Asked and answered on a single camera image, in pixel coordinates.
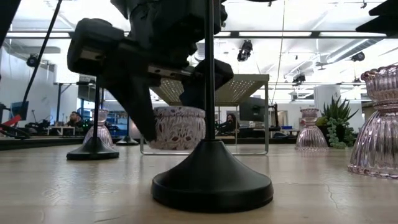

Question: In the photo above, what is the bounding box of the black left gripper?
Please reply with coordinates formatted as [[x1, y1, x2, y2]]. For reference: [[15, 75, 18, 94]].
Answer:
[[66, 0, 234, 142]]

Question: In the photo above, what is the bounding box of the person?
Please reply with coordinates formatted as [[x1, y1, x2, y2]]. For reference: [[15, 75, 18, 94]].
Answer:
[[219, 113, 241, 136], [67, 111, 85, 129]]

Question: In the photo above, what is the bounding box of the dark computer monitor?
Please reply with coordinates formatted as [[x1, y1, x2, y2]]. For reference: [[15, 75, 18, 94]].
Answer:
[[238, 96, 267, 123]]

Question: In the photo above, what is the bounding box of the black metal taper candlestick holder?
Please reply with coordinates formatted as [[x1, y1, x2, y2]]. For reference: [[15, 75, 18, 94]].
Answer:
[[66, 74, 120, 161], [151, 0, 274, 214], [115, 113, 140, 146]]

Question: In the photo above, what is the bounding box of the pink ribbed glass candle holder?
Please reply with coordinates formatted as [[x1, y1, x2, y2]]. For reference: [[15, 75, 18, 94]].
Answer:
[[347, 64, 398, 180], [83, 108, 114, 147], [294, 108, 330, 152]]

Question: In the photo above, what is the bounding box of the potted green succulent plant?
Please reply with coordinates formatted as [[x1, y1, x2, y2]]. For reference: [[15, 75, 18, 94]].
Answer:
[[315, 95, 360, 149]]

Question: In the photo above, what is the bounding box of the purple floral ceramic candle holder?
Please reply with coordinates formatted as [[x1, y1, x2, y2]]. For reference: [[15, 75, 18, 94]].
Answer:
[[149, 106, 206, 151]]

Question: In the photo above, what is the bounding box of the green perforated metal shelf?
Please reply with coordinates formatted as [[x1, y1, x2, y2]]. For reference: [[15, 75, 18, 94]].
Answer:
[[139, 73, 271, 156]]

